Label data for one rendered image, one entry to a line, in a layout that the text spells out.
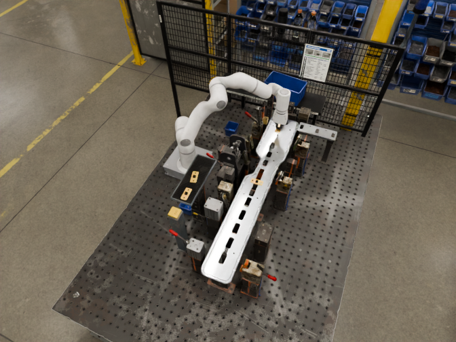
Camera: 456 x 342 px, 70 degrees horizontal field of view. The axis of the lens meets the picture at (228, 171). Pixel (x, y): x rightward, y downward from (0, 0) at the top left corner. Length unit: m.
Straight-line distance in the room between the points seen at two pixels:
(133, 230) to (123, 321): 0.60
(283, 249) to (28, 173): 2.91
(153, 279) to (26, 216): 1.88
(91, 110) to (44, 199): 1.35
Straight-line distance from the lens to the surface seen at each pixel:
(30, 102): 5.07
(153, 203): 2.54
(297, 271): 2.26
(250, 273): 1.84
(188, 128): 2.20
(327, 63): 2.70
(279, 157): 2.36
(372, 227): 3.41
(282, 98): 2.21
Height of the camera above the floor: 2.78
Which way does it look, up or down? 52 degrees down
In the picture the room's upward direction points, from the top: 1 degrees counter-clockwise
